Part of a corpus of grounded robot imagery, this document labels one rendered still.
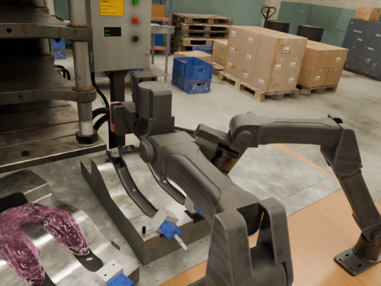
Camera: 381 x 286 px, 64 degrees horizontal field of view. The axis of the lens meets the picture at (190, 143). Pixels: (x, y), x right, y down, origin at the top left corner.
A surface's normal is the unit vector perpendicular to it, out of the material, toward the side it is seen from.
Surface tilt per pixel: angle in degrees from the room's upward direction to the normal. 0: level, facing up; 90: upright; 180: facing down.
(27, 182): 0
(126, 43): 90
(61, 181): 0
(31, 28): 90
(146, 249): 90
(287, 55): 83
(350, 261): 0
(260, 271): 27
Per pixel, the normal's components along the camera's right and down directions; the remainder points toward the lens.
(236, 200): 0.08, -0.89
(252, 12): 0.40, 0.45
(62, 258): 0.43, -0.64
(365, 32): -0.93, 0.09
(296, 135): -0.02, 0.41
